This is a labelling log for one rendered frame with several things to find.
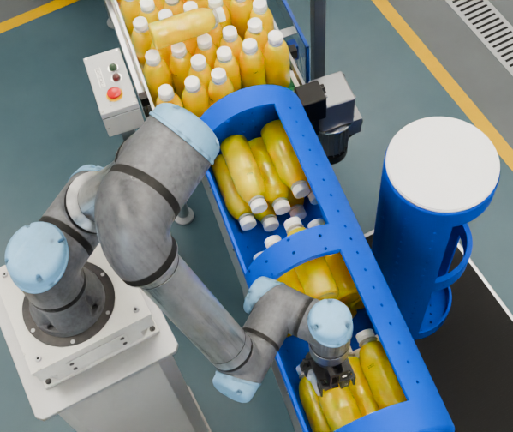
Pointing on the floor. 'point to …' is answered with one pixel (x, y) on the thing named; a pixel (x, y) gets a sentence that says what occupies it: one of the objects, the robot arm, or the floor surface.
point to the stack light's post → (318, 14)
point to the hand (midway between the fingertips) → (323, 371)
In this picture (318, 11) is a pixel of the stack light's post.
